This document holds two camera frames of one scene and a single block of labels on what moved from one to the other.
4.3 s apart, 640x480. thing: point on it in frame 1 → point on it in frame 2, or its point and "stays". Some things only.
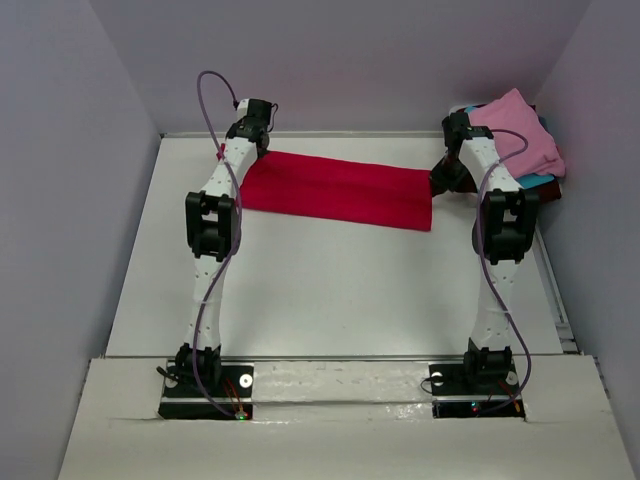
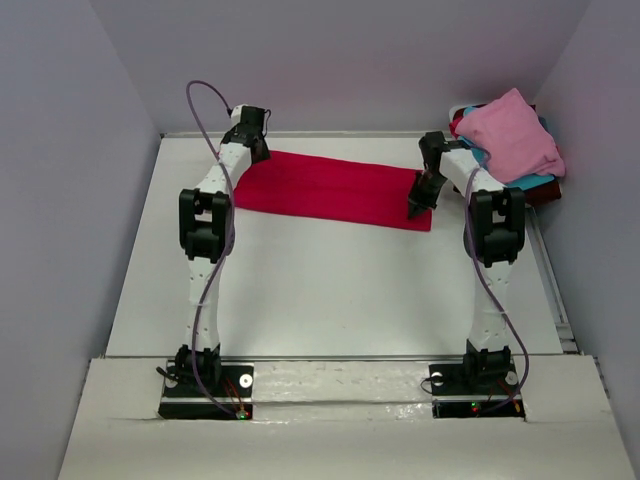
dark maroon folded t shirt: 546,192 stays
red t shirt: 371,193 stays
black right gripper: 441,183 → 417,203
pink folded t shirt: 522,140 stays
